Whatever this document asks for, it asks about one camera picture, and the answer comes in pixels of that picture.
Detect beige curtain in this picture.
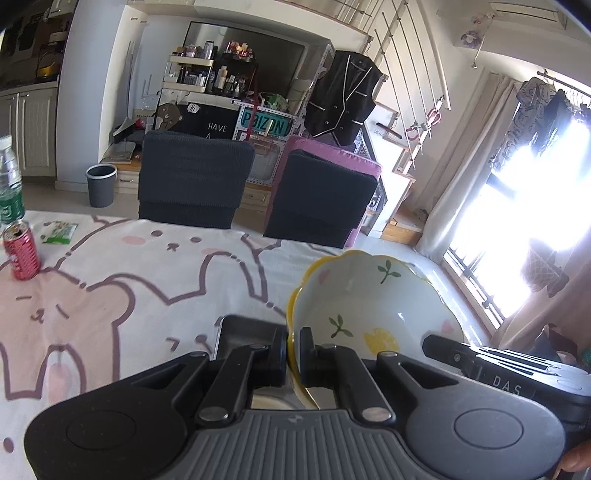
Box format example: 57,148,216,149
494,258,591,365

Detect grey trash bin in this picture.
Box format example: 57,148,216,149
86,164,118,208

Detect perforated metal shelf frame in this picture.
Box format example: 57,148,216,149
233,41,335,185

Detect white kitchen cabinet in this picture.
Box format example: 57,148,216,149
0,85,60,178

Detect floral yellow-rimmed bowl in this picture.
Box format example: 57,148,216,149
287,250,466,411

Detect white air conditioner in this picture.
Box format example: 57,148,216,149
489,0,570,25

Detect black letter board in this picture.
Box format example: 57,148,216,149
178,104,241,141

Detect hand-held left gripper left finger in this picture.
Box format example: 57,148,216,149
124,325,289,426

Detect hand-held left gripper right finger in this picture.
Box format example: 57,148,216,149
299,327,462,425

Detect white cosmetics rack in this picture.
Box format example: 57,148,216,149
161,41,218,95

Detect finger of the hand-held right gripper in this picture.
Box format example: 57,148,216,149
422,335,485,377

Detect brown bear cutout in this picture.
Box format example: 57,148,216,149
154,104,185,132

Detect hanging clothes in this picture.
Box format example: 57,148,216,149
489,76,591,171

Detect black vest white trim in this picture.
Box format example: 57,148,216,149
305,50,389,146

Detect green snack packet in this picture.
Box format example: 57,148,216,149
41,220,78,244

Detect square steel tray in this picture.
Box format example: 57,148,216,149
213,315,291,363

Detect yellow pot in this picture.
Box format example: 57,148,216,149
36,52,60,78

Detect metal stair railing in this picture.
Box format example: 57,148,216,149
332,0,452,114

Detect person's right hand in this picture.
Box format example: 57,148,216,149
556,440,591,476

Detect clear water bottle green label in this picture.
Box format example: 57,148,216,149
0,135,26,232

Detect teal sign plate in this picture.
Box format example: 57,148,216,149
238,108,295,139

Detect red drink can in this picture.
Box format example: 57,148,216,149
2,220,41,281

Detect white curtain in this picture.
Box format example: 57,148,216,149
416,69,522,264

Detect pink chair cover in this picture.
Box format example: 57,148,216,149
265,135,384,247

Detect bear-print tablecloth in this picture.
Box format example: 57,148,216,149
0,210,467,480

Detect dark fabric chair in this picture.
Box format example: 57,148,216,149
137,130,256,230
263,148,379,250

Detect mesh bag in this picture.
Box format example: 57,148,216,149
522,251,570,292

